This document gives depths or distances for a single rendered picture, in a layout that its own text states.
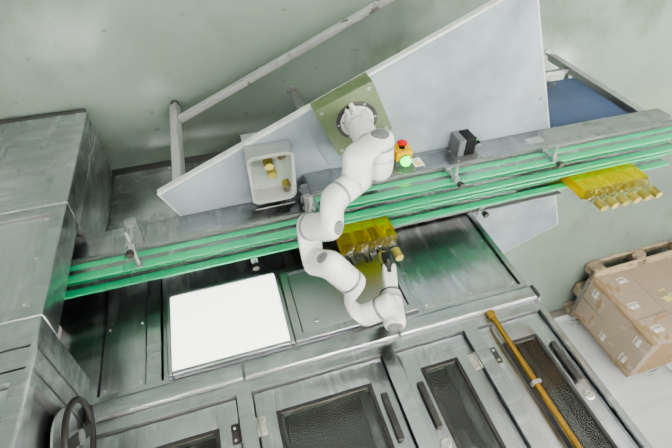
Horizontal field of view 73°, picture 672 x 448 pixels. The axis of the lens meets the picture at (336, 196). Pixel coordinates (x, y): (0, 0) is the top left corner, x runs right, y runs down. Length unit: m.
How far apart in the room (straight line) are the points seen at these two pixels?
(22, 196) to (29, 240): 0.24
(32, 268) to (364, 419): 1.13
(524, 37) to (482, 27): 0.20
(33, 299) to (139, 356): 0.43
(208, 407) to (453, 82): 1.46
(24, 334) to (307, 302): 0.88
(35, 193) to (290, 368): 1.12
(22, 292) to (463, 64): 1.66
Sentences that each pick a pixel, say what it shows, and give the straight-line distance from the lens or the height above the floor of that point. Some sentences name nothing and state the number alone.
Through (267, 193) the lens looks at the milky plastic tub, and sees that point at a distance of 1.80.
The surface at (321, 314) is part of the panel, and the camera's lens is 1.71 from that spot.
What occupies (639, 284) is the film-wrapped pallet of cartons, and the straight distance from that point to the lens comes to 5.52.
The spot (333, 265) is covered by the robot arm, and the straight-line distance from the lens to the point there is 1.31.
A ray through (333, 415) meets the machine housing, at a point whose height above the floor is 1.58.
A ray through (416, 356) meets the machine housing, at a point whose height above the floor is 1.47.
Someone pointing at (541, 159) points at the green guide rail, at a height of 0.93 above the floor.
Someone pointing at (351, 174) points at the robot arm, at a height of 1.18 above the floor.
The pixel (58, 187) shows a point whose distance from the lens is 1.95.
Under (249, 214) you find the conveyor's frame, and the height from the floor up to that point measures 0.83.
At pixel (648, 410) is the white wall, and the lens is 5.65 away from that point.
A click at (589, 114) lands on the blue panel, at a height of 0.68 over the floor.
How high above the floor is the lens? 2.17
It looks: 46 degrees down
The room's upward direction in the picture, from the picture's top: 155 degrees clockwise
